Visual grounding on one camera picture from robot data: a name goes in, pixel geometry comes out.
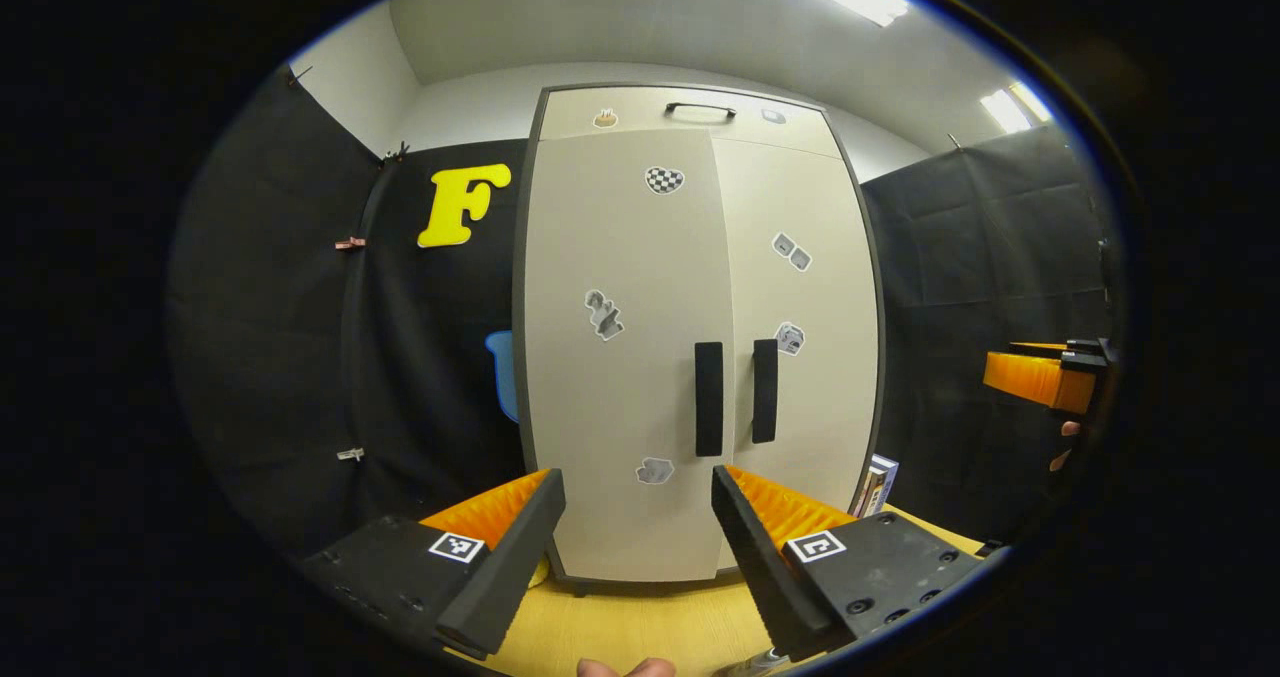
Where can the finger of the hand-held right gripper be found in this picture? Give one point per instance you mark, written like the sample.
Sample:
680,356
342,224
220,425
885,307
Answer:
1040,382
1085,346

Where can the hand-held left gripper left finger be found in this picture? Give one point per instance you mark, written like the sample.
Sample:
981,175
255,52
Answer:
515,557

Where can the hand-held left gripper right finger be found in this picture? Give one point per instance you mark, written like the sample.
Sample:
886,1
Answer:
760,567

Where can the white cabinet door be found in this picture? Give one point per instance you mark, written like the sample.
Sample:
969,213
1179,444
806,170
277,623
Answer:
820,407
620,407

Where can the white cabinet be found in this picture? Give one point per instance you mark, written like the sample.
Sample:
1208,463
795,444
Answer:
519,377

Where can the white cabinet drawer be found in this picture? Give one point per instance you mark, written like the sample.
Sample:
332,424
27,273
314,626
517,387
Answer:
640,134

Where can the upright printed books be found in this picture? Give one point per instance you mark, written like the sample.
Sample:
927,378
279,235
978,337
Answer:
880,485

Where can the small ceiling light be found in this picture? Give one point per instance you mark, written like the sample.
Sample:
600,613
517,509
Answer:
1015,107

